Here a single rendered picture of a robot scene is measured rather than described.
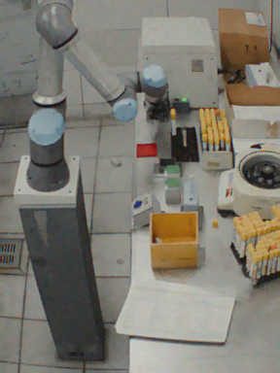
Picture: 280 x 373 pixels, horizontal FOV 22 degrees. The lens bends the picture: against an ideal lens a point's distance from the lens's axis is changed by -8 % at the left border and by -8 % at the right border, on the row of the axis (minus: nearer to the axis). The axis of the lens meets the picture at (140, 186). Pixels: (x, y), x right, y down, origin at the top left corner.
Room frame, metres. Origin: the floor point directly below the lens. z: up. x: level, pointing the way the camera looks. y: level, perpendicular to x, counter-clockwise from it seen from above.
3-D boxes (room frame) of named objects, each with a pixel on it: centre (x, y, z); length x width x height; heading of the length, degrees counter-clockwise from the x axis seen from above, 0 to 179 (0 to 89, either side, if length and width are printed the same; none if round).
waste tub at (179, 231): (1.56, -0.09, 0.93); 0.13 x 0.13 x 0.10; 86
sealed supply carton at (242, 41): (2.82, -0.52, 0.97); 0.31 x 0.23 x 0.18; 171
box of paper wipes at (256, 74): (2.47, -0.53, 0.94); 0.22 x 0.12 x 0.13; 1
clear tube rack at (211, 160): (2.04, -0.26, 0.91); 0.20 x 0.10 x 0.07; 177
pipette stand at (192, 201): (1.71, -0.15, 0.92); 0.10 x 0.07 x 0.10; 172
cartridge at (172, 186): (1.81, -0.10, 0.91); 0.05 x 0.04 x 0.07; 87
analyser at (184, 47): (2.45, -0.18, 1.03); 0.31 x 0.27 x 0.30; 177
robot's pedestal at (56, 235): (1.91, 0.29, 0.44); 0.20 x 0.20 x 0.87; 87
